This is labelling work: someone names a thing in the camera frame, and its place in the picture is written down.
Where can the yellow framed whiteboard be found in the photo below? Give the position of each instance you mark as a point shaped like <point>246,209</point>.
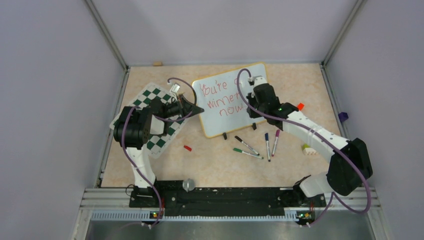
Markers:
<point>224,110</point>

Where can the orange red block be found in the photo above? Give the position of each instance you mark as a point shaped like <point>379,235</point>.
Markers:
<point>300,106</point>

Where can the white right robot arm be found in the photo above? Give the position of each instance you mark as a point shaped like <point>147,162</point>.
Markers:
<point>340,176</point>

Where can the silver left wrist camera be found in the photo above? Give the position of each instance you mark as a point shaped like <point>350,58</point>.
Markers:
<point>175,88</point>

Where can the small wooden block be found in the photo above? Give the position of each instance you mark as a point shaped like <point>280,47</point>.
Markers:
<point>157,64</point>

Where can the black whiteboard marker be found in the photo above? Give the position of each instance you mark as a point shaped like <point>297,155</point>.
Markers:
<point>247,145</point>

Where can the purple block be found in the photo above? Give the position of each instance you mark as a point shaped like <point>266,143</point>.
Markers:
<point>343,116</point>

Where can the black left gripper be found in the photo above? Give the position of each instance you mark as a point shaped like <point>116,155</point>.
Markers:
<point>183,105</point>

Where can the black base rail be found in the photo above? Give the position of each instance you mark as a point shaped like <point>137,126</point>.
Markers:
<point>221,201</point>

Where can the purple whiteboard marker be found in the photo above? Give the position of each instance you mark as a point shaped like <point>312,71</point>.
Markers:
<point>277,133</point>

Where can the blue whiteboard marker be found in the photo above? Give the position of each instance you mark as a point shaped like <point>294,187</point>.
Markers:
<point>267,142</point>

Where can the grey round knob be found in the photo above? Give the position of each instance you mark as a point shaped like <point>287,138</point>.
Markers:
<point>188,185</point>

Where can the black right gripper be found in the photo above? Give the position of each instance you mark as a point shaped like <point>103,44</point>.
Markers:
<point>253,114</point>

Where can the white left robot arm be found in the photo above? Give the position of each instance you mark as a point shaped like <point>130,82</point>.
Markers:
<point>135,126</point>

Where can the green whiteboard marker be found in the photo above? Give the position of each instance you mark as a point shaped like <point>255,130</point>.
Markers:
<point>247,153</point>

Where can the green white toy brick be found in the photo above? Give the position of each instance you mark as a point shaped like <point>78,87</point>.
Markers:
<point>307,150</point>

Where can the red marker cap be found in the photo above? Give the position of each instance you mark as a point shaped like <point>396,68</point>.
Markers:
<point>187,148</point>

